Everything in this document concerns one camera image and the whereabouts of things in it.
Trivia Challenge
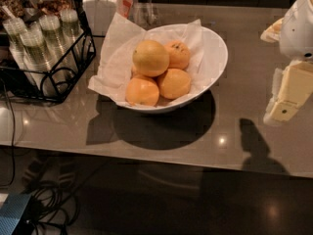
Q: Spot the black cable on floor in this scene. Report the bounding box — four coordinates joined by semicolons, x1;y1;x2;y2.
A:
0;81;109;235

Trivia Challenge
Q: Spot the red white paper tag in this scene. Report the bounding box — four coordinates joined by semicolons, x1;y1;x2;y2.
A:
116;0;133;18

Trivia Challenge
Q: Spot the white bowl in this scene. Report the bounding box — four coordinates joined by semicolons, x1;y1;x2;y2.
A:
112;23;228;114

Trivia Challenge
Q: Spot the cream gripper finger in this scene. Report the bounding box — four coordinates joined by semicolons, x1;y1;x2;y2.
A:
263;61;313;126
260;19;283;43

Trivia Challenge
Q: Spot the white lidded jar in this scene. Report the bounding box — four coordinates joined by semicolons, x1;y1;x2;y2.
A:
83;0;117;36

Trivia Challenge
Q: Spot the front left orange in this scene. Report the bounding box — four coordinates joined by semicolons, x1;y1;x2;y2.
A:
125;75;159;107

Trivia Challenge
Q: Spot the black wire rack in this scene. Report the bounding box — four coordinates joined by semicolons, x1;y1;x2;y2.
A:
0;0;96;102

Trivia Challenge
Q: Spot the back right orange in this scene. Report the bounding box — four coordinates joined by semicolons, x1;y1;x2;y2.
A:
164;40;191;70

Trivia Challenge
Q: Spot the blue box on floor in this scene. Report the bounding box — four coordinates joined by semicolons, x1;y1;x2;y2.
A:
0;194;30;235

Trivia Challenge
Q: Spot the clear plastic cup stack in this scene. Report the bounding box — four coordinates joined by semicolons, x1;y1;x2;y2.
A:
21;28;57;97
3;18;27;71
60;9;82;58
39;15;77;80

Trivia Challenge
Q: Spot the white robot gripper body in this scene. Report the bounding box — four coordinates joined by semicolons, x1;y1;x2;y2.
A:
279;0;313;60

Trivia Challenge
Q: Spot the large top yellow orange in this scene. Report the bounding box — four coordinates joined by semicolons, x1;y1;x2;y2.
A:
132;40;169;77

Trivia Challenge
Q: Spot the white paper liner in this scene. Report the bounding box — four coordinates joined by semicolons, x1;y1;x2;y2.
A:
88;14;205;106

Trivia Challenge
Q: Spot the front right orange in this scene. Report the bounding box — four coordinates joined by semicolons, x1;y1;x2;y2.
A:
156;69;192;100

